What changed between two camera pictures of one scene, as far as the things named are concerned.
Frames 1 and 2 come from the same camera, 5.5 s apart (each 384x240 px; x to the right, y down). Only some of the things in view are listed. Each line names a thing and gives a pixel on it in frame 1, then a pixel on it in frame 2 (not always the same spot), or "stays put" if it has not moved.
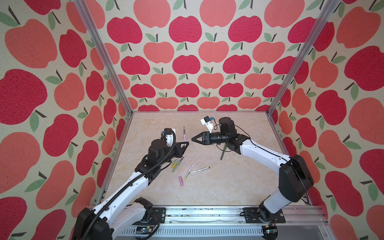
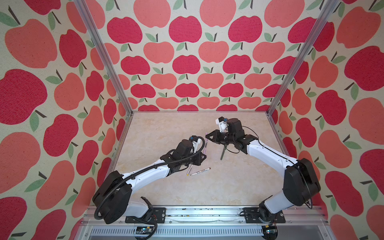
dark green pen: x=223 y=151 stays put
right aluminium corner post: x=327 y=10 stays put
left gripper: x=179 y=150 to x=197 y=161
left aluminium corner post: x=84 y=12 stays put
